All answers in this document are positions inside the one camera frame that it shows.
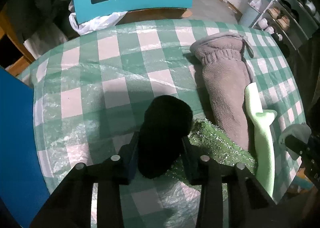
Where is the white sock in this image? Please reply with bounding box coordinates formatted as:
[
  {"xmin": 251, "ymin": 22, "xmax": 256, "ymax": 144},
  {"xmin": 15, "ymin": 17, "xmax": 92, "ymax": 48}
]
[{"xmin": 279, "ymin": 123, "xmax": 311, "ymax": 160}]

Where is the light green foam sheet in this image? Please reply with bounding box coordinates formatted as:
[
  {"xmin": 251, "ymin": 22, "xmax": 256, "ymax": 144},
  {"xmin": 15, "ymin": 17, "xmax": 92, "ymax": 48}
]
[{"xmin": 245, "ymin": 82, "xmax": 277, "ymax": 196}]

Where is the green sparkly cloth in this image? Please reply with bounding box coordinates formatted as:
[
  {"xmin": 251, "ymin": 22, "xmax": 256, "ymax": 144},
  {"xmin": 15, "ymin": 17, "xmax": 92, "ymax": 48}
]
[{"xmin": 162, "ymin": 118, "xmax": 258, "ymax": 186}]

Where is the black sock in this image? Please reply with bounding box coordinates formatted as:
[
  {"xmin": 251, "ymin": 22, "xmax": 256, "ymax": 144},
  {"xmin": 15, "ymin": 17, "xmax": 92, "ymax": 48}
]
[{"xmin": 137, "ymin": 95, "xmax": 193, "ymax": 179}]

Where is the open cardboard box blue rim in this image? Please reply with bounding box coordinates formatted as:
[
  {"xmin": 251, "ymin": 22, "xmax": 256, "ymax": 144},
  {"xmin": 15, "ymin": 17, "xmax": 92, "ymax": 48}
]
[{"xmin": 1, "ymin": 69, "xmax": 49, "ymax": 227}]

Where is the green white checkered tablecloth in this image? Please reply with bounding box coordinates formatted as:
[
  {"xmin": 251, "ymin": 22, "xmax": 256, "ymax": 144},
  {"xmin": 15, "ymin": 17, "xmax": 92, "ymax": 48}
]
[{"xmin": 20, "ymin": 20, "xmax": 305, "ymax": 201}]

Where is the grey fleece pouch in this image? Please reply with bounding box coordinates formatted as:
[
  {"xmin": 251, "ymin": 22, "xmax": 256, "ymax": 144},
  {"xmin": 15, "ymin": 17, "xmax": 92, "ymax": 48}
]
[{"xmin": 190, "ymin": 32, "xmax": 255, "ymax": 151}]

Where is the grey shoe rack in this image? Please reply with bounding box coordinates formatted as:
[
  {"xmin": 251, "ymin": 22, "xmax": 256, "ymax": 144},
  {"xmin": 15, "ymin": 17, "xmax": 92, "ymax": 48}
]
[{"xmin": 252, "ymin": 0, "xmax": 319, "ymax": 52}]

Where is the light blue waste bin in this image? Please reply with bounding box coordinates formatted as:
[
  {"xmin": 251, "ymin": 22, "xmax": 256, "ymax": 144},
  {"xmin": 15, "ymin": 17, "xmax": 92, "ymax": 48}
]
[{"xmin": 238, "ymin": 0, "xmax": 270, "ymax": 27}]

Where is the white plastic bag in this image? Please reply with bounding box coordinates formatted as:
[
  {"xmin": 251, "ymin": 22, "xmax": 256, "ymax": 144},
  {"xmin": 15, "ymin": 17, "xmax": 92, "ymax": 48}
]
[{"xmin": 68, "ymin": 0, "xmax": 127, "ymax": 36}]

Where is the wooden louvered wardrobe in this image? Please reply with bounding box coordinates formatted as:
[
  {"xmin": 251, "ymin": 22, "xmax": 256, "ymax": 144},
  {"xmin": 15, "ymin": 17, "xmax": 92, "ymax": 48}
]
[{"xmin": 1, "ymin": 5, "xmax": 35, "ymax": 77}]

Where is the brown flattened cardboard box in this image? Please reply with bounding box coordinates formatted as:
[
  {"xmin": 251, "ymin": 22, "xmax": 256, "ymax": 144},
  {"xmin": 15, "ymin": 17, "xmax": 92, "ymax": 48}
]
[{"xmin": 117, "ymin": 8, "xmax": 193, "ymax": 25}]

